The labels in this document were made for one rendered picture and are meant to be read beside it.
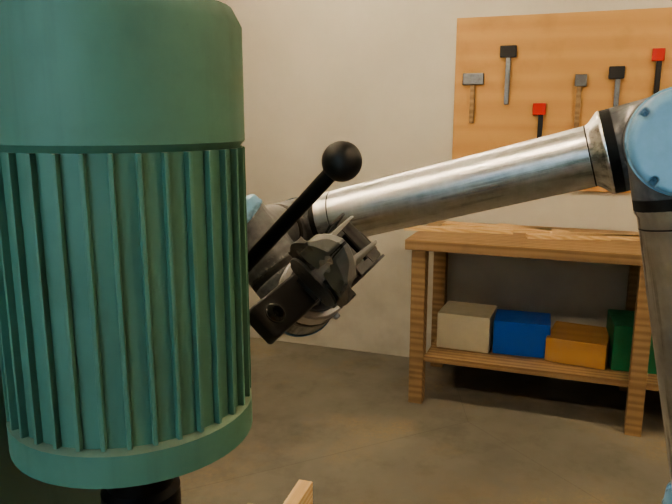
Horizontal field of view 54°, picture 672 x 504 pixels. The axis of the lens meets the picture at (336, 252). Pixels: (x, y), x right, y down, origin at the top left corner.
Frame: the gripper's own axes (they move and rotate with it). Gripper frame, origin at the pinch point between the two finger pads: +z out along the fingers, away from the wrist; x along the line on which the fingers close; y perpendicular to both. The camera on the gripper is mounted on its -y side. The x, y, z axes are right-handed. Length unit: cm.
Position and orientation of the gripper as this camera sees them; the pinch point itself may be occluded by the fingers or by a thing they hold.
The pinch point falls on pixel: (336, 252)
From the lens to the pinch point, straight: 65.7
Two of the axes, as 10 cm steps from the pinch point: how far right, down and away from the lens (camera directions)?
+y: 7.0, -6.3, 3.4
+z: 2.0, -2.8, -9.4
